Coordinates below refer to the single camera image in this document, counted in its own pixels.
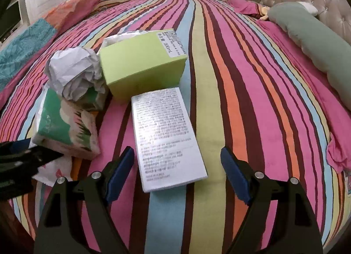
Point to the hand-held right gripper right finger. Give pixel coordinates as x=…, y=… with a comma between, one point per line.
x=235, y=171

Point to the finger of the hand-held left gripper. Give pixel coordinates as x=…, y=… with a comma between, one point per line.
x=41, y=156

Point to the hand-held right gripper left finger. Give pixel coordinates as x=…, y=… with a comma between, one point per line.
x=120, y=171

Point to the green and white tissue pack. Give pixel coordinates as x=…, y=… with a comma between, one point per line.
x=60, y=128

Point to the white printed box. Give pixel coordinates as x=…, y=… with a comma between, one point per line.
x=164, y=138

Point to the white paper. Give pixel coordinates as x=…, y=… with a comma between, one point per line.
x=71, y=70

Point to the light green box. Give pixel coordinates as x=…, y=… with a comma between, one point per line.
x=137, y=64

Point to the white plastic packet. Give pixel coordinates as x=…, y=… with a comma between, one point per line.
x=120, y=38

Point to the white printed napkin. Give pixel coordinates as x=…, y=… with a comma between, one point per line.
x=57, y=170

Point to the striped colourful blanket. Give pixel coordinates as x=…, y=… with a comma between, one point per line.
x=219, y=78

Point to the pink bed sheet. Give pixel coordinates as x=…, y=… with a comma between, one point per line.
x=301, y=78

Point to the green bolster pillow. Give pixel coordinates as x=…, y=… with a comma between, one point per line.
x=309, y=34

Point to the orange and teal quilt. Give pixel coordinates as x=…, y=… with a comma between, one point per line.
x=76, y=4

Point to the yellow plush toy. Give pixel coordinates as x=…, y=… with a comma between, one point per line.
x=263, y=14

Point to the pink pillow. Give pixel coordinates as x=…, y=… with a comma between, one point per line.
x=244, y=6

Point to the white pillow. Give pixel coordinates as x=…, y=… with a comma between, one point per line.
x=307, y=7

